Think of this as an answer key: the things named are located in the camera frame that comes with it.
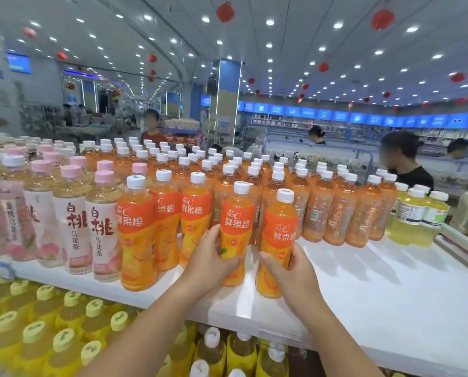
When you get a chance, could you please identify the person's left hand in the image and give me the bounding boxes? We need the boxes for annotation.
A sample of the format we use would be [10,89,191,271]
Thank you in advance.
[178,225,243,301]

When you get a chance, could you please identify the blue wall screen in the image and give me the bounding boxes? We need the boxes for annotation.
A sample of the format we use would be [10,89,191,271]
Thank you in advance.
[5,52,32,74]

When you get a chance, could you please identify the blue beige pillar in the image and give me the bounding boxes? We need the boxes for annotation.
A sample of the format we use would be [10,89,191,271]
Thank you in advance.
[212,58,242,148]

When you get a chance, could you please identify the blue illuminated sign band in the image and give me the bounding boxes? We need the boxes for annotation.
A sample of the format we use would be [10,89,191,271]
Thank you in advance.
[235,99,468,130]

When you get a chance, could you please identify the white railed shelf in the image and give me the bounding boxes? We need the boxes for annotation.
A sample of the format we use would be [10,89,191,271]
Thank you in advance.
[434,221,468,279]

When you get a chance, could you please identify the yellow cap bottles lower shelf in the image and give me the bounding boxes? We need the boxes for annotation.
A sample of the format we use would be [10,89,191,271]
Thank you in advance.
[161,321,289,377]

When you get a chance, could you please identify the rows of lemon yellow bottles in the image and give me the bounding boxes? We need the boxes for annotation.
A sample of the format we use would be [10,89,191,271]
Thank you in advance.
[0,276,140,377]

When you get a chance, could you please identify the person's right forearm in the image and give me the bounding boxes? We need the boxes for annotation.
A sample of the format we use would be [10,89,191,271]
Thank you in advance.
[290,304,384,377]

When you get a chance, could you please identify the person's right hand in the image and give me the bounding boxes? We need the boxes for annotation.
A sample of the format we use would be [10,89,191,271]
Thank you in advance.
[258,242,329,318]

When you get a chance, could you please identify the white accessory display racks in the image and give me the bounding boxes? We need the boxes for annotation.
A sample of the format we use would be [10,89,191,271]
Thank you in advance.
[20,102,140,140]

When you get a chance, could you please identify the person's left forearm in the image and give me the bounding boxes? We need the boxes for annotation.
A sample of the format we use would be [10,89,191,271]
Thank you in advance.
[75,284,211,377]

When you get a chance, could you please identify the rows of pink label bottles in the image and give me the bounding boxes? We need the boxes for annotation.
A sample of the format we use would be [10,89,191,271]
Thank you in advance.
[0,131,123,283]

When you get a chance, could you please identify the orange juice bottles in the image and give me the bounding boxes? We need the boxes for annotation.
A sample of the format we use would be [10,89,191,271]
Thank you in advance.
[80,136,399,292]

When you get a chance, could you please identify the blue rail display counter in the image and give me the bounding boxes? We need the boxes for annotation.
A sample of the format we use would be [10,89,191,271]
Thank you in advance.
[263,137,468,185]

